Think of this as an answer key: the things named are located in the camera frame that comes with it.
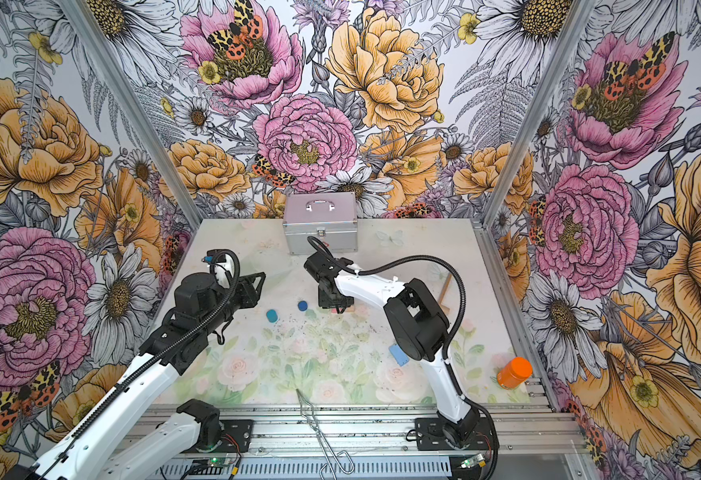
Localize green circuit board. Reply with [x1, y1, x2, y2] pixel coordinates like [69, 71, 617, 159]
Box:
[459, 453, 486, 469]
[188, 457, 238, 476]

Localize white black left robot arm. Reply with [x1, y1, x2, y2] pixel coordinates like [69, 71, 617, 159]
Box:
[6, 249, 266, 479]

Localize metal wire tongs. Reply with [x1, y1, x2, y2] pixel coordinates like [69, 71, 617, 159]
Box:
[296, 389, 355, 479]

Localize right green circuit board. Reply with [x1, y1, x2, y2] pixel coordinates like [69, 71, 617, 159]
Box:
[459, 453, 486, 469]

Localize small wooden stick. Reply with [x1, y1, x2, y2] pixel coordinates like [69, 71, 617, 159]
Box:
[437, 274, 453, 314]

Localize silver aluminium case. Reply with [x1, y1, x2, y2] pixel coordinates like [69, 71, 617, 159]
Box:
[284, 192, 358, 255]

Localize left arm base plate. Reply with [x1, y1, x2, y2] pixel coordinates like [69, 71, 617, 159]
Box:
[212, 419, 254, 454]

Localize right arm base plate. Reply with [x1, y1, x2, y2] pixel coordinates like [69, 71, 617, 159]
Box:
[407, 416, 499, 452]

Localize left green circuit board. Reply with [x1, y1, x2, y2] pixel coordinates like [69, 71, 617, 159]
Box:
[188, 457, 238, 476]

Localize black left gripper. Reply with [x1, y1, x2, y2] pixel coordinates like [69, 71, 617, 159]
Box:
[201, 273, 266, 333]

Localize blue rectangular block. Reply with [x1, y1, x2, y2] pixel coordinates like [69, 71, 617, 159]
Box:
[388, 344, 409, 367]

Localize aluminium rail frame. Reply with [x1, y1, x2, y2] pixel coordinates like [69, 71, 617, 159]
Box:
[73, 403, 591, 463]

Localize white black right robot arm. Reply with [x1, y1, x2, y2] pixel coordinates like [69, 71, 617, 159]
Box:
[304, 236, 499, 454]

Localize orange plastic bottle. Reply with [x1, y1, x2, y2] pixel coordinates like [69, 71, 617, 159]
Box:
[496, 356, 533, 389]

